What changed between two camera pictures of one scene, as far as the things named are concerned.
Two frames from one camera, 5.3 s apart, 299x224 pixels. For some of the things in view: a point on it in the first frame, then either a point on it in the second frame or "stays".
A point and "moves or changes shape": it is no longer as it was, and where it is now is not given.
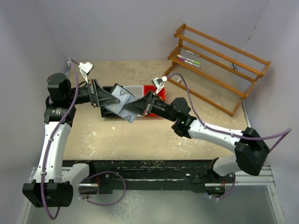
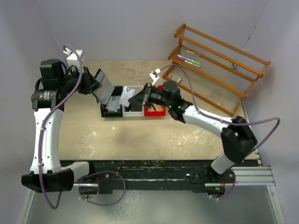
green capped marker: x=195 y=62 stays
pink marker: x=189 y=62 stays
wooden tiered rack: x=221 y=74 stays
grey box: x=124 y=96 moves or changes shape
